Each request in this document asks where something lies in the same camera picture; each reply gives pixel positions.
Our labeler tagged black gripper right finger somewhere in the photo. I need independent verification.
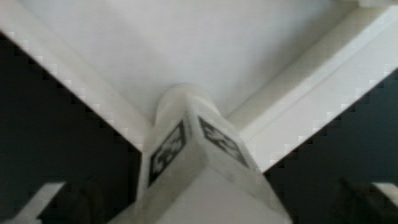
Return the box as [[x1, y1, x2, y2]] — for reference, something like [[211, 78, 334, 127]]
[[330, 179, 398, 224]]

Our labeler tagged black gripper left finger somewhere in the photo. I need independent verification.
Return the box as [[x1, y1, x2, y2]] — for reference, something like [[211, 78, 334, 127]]
[[5, 178, 127, 224]]

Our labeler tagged white square table top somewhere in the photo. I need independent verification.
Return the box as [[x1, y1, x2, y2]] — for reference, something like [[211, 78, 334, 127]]
[[0, 0, 380, 158]]

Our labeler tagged white fence wall rail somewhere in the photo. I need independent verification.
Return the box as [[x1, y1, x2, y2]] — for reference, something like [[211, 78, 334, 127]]
[[231, 6, 398, 169]]

